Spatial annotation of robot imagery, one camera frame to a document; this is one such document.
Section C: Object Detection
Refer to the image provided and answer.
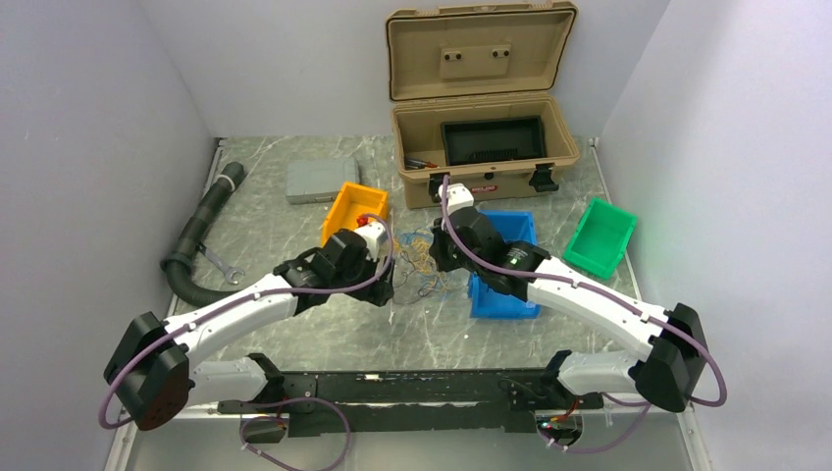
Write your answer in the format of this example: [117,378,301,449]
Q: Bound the black corrugated hose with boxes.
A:
[160,161,249,309]

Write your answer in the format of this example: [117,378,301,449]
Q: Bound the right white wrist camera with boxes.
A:
[437,183,475,215]

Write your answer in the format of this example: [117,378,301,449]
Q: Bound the orange plastic bin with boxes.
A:
[321,182,389,245]

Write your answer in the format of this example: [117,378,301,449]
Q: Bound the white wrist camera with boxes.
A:
[437,183,475,215]
[354,220,389,262]

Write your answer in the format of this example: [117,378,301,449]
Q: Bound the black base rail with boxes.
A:
[218,364,603,438]

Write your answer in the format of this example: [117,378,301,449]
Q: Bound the silver wrench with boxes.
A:
[197,242,245,286]

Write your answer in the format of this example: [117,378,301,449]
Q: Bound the red handled screwdriver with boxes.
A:
[404,158,438,170]

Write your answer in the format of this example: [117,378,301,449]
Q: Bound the blue plastic bin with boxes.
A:
[467,210,541,320]

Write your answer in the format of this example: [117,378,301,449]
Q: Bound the tan plastic toolbox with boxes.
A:
[385,1,579,209]

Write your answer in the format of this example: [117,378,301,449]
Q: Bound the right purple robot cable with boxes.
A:
[439,174,729,455]

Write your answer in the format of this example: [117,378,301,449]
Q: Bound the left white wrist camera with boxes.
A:
[354,220,389,262]

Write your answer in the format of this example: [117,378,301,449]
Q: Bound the blue yellow wire bundle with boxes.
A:
[392,227,459,303]

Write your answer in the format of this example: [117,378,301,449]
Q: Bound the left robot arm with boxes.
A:
[98,221,394,431]

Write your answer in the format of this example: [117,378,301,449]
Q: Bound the purple wire bundle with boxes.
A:
[390,256,449,308]

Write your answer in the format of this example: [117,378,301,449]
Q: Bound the grey plastic case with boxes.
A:
[286,157,360,204]

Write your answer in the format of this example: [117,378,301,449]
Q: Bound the green plastic bin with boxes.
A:
[562,198,639,280]

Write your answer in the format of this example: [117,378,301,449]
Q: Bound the black toolbox tray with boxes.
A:
[441,116,546,166]

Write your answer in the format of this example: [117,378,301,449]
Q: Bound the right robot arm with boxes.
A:
[429,207,712,412]

